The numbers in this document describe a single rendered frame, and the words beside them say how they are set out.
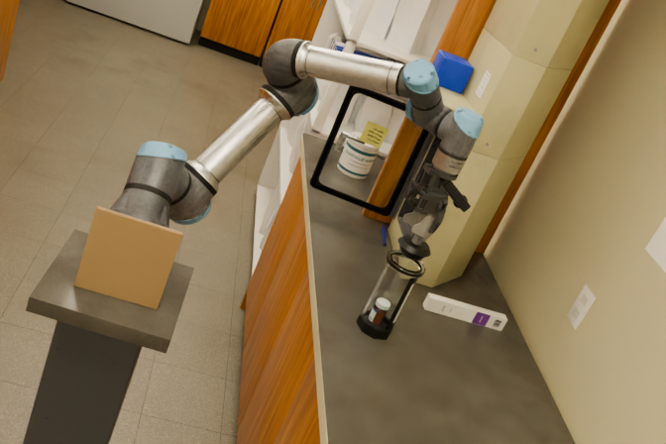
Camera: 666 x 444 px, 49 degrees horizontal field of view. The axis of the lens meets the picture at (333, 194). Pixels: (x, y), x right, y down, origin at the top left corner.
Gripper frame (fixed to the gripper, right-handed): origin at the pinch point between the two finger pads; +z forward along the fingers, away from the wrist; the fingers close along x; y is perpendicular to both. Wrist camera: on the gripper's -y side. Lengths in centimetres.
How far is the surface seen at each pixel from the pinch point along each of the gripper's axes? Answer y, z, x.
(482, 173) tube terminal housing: -29.4, -11.2, -25.2
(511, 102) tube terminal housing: -28, -34, -26
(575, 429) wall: -49, 31, 34
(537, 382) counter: -47, 31, 16
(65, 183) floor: 58, 123, -223
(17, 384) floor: 77, 124, -71
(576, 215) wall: -63, -8, -17
